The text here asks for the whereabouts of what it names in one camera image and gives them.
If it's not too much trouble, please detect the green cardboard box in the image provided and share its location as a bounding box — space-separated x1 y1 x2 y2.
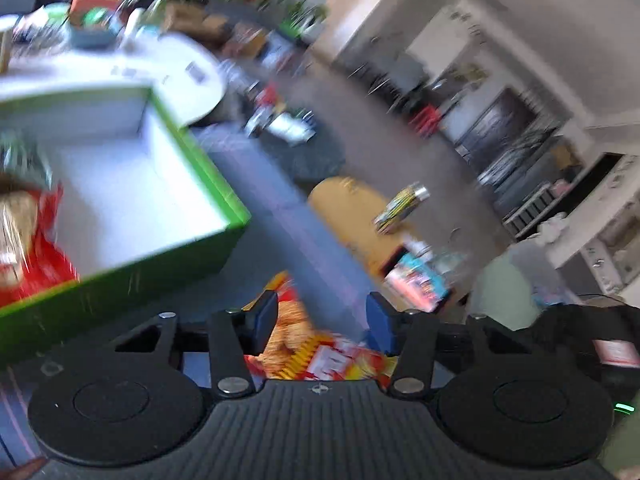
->
1 86 250 364

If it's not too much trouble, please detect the red yellow noodle snack bag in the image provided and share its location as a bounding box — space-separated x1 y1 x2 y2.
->
244 272 397 388

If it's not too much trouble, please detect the yellow wooden stool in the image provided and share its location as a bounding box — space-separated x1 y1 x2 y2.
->
307 177 405 278

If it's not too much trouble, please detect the dark round coffee table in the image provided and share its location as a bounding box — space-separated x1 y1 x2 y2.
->
257 122 346 182

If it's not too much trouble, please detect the blue striped table cloth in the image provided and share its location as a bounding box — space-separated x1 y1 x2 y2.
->
1 128 375 470

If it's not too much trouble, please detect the blue plastic basket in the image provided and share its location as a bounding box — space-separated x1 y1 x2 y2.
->
67 8 122 50

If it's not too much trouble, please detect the red beige cracker bag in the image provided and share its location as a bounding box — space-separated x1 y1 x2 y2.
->
0 173 79 309

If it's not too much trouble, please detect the white round table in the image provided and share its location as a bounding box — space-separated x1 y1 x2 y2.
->
1 32 228 126

